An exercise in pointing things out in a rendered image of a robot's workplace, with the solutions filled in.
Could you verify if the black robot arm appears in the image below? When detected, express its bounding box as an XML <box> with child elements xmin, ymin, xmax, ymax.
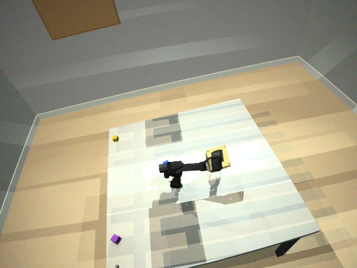
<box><xmin>158</xmin><ymin>150</ymin><xmax>224</xmax><ymax>179</ymax></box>

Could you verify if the purple cube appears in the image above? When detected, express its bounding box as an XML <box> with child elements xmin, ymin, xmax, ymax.
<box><xmin>110</xmin><ymin>234</ymin><xmax>121</xmax><ymax>244</ymax></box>

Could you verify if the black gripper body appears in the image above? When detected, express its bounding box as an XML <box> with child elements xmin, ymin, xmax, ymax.
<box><xmin>170</xmin><ymin>173</ymin><xmax>181</xmax><ymax>188</ymax></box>

